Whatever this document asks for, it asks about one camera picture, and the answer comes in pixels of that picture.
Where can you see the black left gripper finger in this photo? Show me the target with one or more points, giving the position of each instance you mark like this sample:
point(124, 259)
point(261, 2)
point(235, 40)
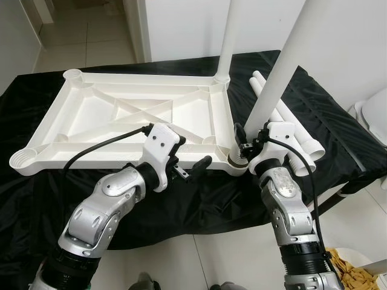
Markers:
point(181, 142)
point(202, 164)

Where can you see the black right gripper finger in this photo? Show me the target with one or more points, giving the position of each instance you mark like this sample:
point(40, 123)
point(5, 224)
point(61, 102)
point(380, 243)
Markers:
point(239, 135)

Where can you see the white plastic table top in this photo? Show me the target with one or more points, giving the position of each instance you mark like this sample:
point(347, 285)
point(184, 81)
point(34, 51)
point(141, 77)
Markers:
point(91, 115)

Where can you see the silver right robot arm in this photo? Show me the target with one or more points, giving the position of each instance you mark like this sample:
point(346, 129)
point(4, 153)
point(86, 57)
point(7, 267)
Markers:
point(287, 205)

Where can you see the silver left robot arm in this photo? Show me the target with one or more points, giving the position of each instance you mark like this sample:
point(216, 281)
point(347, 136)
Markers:
point(97, 217)

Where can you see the black tablecloth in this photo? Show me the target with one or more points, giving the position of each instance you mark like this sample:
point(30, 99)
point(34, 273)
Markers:
point(338, 103)

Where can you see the grey left robot foot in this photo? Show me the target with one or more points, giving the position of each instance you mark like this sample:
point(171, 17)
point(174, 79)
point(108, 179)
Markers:
point(148, 282)

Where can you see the grey robot foot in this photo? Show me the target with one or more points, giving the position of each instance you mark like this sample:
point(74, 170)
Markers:
point(148, 282)
point(225, 286)

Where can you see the grey right robot foot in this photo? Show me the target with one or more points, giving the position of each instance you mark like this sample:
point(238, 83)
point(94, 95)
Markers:
point(225, 286)

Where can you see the white round appliance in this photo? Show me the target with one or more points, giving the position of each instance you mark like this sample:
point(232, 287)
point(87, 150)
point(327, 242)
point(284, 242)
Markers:
point(373, 118)

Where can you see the white round basin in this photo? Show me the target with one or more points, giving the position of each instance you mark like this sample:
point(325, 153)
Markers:
point(366, 257)

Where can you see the yellow cloth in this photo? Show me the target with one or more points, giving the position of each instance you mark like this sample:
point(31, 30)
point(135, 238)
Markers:
point(351, 275)

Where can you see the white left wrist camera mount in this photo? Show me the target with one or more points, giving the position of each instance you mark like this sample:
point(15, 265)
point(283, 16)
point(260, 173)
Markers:
point(162, 145)

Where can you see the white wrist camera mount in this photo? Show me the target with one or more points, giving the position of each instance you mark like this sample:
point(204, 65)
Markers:
point(162, 145)
point(279, 134)

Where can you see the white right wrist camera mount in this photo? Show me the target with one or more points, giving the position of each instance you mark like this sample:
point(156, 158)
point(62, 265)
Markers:
point(279, 134)

